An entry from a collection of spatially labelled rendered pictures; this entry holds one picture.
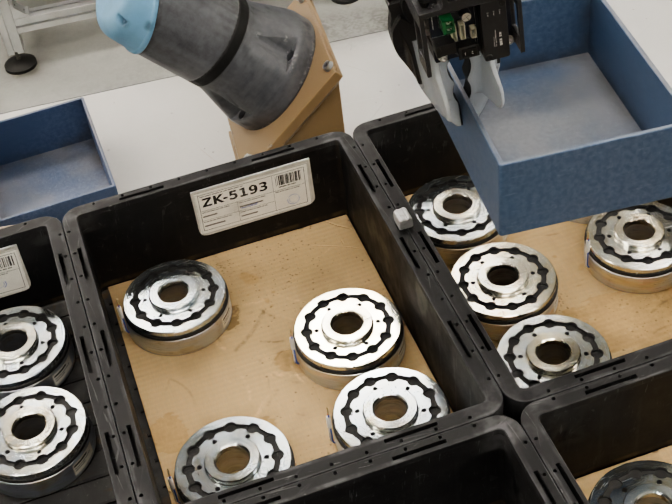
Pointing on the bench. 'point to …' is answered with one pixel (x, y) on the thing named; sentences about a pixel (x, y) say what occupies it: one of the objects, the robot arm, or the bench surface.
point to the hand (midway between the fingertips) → (460, 103)
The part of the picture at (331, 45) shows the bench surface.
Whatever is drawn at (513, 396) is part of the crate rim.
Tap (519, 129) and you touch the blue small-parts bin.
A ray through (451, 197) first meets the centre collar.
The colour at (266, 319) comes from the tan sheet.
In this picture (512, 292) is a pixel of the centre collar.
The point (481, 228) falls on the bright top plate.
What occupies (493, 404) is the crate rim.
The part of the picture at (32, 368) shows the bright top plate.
